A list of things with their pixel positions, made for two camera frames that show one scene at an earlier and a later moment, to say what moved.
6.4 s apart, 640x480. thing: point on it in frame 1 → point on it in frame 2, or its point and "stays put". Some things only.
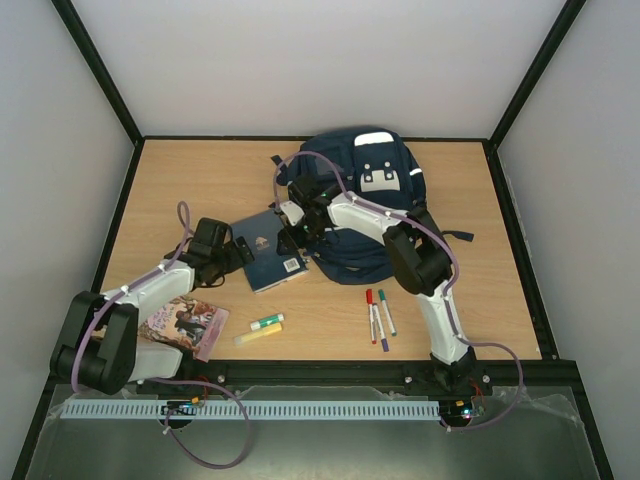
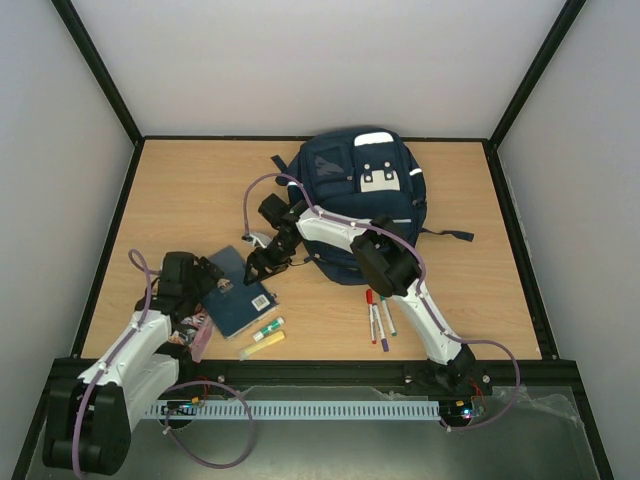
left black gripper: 237,259 → 208,278
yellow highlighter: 251,336 → 261,344
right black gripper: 291,237 → 272,254
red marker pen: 369,299 stays put
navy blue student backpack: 377,165 stays put
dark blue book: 259,233 → 233,303
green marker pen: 383,299 stays put
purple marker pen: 380,327 stays put
